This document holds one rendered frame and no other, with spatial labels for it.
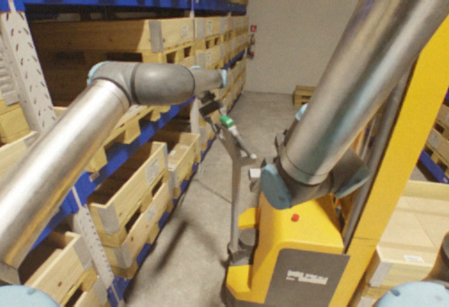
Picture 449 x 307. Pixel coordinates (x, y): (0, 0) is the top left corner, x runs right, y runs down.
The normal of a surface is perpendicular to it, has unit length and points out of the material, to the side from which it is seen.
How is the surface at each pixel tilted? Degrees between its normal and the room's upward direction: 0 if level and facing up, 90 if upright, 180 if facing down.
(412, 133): 90
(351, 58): 92
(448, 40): 90
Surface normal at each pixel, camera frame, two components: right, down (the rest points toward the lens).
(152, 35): -0.22, 0.48
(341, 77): -0.82, 0.33
